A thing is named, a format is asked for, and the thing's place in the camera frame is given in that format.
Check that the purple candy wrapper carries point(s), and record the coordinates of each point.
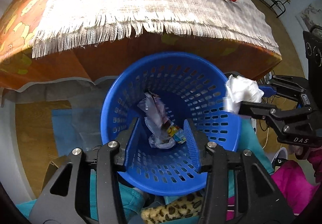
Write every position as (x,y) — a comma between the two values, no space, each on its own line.
(156,119)

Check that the black speaker box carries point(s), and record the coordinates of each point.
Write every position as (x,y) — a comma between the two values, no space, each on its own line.
(313,51)

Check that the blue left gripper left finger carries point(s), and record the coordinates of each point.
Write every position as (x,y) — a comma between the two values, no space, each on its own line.
(134,135)

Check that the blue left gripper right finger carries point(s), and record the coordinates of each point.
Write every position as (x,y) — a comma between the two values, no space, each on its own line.
(191,133)

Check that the beige checked fringed blanket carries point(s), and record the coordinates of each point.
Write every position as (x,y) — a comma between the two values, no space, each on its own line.
(67,24)

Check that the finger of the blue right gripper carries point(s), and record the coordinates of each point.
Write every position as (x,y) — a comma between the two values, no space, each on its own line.
(268,90)
(255,110)

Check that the teal trousers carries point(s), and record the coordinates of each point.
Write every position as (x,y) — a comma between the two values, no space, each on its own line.
(133,199)

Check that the pink jacket sleeve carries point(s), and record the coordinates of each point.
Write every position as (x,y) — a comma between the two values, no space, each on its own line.
(290,177)

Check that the white tissue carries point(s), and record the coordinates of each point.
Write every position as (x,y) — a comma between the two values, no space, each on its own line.
(239,89)

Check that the blue plastic laundry basket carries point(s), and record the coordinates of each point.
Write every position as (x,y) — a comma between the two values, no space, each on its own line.
(189,87)

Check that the white knotted plastic bag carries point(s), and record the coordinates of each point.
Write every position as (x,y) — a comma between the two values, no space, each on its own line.
(156,142)

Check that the leopard print slipper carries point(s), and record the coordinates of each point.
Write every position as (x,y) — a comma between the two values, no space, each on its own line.
(184,207)

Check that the white paper cone wrapper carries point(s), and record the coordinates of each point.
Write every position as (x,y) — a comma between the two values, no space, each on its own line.
(177,134)

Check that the wall landscape painting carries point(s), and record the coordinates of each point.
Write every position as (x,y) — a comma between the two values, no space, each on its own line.
(310,16)

